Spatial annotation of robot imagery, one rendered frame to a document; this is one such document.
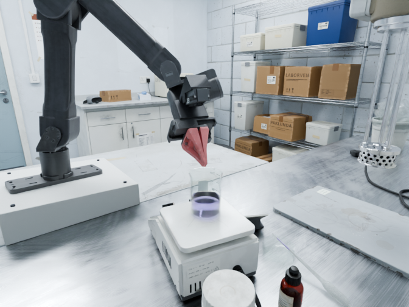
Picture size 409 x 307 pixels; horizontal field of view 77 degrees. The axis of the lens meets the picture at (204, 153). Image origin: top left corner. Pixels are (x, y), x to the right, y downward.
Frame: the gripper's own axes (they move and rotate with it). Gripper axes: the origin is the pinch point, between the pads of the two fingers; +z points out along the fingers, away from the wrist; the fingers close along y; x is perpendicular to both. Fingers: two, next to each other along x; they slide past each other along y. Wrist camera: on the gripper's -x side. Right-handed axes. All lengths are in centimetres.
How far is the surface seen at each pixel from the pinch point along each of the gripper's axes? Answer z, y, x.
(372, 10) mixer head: -7.6, 24.5, -29.8
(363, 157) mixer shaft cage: 10.6, 26.2, -11.9
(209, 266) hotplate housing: 19.7, -7.9, -6.1
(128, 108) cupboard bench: -172, 22, 170
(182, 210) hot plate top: 9.8, -8.2, -2.6
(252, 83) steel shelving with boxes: -159, 153, 126
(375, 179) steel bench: 10, 56, 9
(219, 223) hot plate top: 14.4, -4.4, -6.5
